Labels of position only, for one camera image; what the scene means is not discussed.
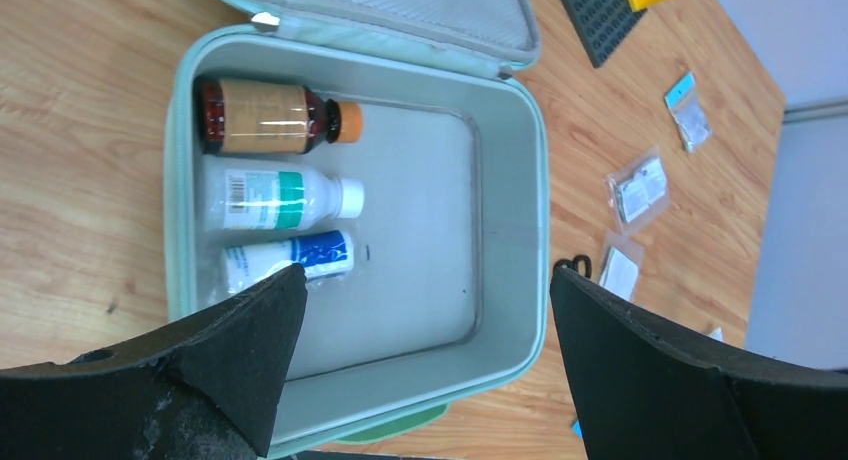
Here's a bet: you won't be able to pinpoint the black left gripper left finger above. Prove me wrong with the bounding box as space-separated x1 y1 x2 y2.
1 264 307 459

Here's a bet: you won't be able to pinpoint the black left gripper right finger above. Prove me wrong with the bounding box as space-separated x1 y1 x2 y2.
550 265 847 459

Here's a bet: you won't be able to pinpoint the black handled scissors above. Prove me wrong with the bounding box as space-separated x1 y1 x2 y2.
554 254 593 279

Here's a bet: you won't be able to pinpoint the small blue white bottle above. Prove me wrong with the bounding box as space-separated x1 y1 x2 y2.
220 230 356 294

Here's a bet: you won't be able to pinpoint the white bottle green label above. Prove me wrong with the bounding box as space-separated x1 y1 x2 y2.
201 155 365 232

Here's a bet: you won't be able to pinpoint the brown bottle orange cap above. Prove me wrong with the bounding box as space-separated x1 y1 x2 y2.
194 78 365 155

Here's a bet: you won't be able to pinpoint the mint green medicine kit case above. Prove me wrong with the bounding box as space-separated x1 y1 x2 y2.
163 0 550 458

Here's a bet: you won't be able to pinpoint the blue mask package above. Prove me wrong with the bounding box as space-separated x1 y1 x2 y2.
571 419 583 439

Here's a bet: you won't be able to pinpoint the white gauze packet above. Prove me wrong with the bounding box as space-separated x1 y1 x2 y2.
599 230 645 302

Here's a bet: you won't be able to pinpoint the clear bag of pads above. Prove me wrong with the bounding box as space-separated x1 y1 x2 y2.
605 146 671 237

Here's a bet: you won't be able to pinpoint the teal header plastic packet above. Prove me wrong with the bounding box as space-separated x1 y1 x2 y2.
664 71 712 153

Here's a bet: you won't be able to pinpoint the dark grey brick baseplate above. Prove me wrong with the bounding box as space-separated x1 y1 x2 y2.
560 0 646 68

